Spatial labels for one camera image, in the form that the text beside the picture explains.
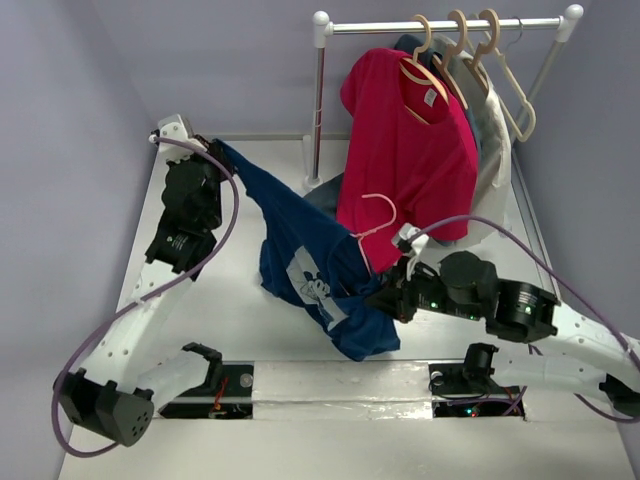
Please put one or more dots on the white metal clothes rack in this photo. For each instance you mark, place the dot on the white metal clothes rack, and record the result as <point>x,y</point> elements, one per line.
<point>522,126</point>

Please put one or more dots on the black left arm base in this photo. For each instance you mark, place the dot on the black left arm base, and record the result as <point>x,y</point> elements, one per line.
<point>225,394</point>

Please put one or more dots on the white t shirt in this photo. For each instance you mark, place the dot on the white t shirt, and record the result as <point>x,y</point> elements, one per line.
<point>494,181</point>

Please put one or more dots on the pink wire hanger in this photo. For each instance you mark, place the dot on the pink wire hanger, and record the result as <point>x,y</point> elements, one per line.
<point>360,236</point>

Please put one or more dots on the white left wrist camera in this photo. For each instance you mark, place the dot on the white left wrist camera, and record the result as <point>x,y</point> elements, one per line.
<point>174,133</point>

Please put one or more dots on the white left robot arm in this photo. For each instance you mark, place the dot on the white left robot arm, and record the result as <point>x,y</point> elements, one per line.
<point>105,386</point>

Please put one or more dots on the grey blue t shirt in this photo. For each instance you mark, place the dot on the grey blue t shirt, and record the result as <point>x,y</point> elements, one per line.
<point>325,196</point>

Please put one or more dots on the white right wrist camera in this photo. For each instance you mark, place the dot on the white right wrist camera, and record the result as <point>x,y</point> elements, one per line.
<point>411,242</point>

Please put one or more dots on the red t shirt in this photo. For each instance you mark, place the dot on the red t shirt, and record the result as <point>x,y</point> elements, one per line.
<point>405,143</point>

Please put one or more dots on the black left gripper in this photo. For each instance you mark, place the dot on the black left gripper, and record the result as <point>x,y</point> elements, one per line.
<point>199,157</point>

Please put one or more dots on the wooden hanger with red shirt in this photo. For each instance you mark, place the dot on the wooden hanger with red shirt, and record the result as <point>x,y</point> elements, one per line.
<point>415,71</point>

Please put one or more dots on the wooden hanger with white shirt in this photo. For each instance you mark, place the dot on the wooden hanger with white shirt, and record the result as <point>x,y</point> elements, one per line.
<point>491,17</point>

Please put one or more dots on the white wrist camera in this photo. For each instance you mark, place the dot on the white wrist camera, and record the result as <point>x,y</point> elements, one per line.
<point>411,242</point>
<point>174,133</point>

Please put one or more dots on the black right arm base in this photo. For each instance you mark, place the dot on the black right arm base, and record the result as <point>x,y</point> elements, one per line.
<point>466,388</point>

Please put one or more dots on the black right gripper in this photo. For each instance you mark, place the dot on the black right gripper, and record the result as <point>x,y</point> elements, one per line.
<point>400,293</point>

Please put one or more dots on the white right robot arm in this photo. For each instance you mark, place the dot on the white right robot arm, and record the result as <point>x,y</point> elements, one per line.
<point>583,356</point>

